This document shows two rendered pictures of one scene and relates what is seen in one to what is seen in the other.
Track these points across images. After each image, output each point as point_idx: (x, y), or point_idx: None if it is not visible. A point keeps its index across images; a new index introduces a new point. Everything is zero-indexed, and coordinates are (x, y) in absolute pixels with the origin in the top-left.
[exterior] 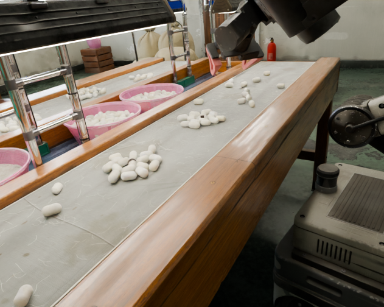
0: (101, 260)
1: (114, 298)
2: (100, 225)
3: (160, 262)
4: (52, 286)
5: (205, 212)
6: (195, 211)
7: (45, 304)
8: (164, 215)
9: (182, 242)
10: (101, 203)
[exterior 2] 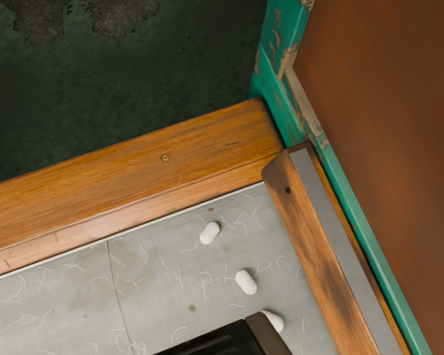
0: (129, 230)
1: (146, 155)
2: (98, 294)
3: (90, 161)
4: (183, 233)
5: None
6: (3, 202)
7: (195, 215)
8: (35, 222)
9: (54, 170)
10: (69, 349)
